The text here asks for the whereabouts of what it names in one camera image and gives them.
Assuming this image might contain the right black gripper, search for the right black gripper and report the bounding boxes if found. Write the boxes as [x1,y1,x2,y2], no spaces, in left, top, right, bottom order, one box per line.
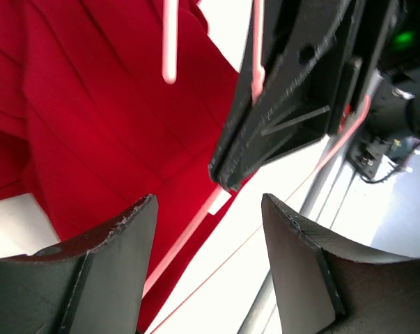
[209,1,403,190]

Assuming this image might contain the pink clothes hanger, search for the pink clothes hanger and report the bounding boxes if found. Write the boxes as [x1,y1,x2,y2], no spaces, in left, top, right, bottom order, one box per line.
[139,0,372,334]

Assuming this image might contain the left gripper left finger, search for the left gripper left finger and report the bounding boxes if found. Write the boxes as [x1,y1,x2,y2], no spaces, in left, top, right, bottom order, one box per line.
[0,195,158,333]

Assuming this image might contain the red skirt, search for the red skirt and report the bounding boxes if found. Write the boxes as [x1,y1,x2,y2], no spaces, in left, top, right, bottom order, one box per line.
[0,1,238,332]

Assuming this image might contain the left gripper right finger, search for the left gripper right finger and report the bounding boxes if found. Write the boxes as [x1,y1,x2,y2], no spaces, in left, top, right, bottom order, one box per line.
[261,194,420,333]

